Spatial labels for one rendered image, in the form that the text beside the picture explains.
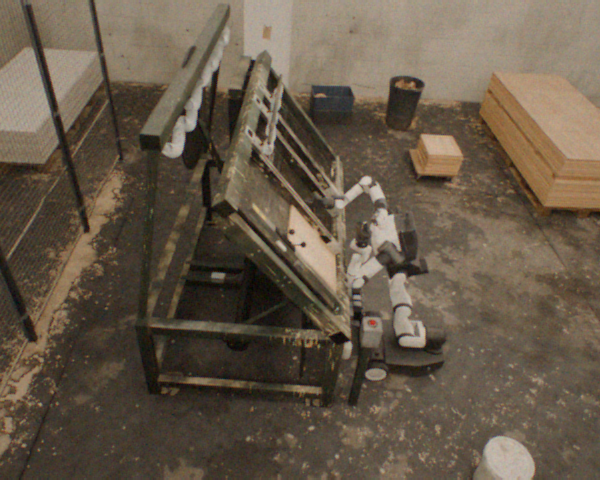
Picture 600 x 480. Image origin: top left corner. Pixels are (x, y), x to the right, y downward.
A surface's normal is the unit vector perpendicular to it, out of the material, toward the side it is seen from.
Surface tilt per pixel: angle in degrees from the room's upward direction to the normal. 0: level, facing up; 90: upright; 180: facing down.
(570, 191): 90
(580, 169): 90
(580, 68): 90
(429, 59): 90
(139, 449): 0
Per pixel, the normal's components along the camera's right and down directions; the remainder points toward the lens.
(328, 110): 0.11, 0.65
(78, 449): 0.07, -0.77
